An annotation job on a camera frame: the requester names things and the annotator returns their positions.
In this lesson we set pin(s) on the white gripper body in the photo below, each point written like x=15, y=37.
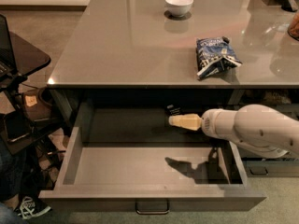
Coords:
x=209, y=123

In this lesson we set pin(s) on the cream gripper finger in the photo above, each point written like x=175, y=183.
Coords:
x=187, y=121

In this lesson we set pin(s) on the black rxbar chocolate wrapper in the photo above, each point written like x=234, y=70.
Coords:
x=173, y=110

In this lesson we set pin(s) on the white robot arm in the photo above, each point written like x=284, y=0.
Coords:
x=257, y=128

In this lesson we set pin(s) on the grey lower right drawer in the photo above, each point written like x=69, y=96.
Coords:
x=272, y=168

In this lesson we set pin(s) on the open grey top drawer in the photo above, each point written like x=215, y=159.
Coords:
x=117, y=156

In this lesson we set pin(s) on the brown object at counter edge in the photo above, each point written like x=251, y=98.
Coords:
x=293, y=29

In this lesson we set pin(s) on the blue chip bag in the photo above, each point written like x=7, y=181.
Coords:
x=215, y=55

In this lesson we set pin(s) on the white ceramic bowl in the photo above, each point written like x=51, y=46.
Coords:
x=178, y=8

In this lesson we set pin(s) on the person's blue jeans leg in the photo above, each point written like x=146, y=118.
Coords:
x=11, y=168

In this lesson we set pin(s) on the black and white sneaker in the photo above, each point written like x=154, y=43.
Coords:
x=30, y=207

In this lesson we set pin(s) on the black laptop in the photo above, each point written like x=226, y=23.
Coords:
x=7, y=59

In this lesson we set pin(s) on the metal drawer handle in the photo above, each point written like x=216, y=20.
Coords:
x=156, y=208

